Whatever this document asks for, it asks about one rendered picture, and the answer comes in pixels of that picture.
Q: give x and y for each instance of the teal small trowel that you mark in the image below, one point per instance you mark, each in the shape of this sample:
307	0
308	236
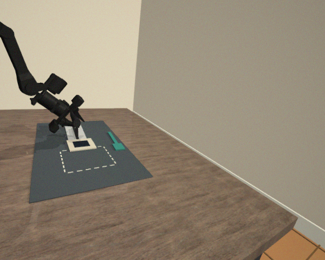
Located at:
117	146

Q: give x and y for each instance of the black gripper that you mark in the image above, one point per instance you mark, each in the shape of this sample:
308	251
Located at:
61	110

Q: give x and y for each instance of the tan tile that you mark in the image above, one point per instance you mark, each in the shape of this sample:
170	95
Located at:
81	144

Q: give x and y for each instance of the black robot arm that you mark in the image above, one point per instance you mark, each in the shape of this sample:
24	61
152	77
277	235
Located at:
26	82

